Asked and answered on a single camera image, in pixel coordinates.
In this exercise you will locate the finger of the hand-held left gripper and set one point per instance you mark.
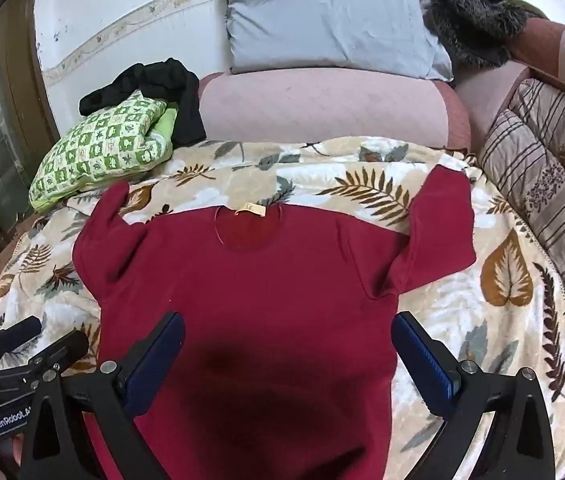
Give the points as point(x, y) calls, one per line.
point(60, 350)
point(10, 335)

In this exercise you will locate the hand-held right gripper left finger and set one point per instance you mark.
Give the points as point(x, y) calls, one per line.
point(155, 360)

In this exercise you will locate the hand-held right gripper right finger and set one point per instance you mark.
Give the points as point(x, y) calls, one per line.
point(422, 360)

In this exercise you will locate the dark red sweater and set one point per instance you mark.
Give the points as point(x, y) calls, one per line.
point(262, 280)

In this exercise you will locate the leaf print beige blanket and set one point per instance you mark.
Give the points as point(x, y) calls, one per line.
point(502, 330)

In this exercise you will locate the green patterned pillow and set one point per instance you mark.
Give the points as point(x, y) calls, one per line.
point(107, 145)

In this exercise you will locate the black garment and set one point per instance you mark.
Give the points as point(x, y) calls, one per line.
point(182, 90)

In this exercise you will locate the pink bolster cushion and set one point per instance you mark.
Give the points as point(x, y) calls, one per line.
point(322, 107)

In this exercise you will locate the pink sofa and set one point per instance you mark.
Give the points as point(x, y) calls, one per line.
point(537, 45)

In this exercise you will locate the fur-trimmed olive coat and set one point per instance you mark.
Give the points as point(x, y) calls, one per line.
point(472, 25)

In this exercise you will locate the grey pillow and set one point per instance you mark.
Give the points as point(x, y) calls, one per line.
point(327, 20)

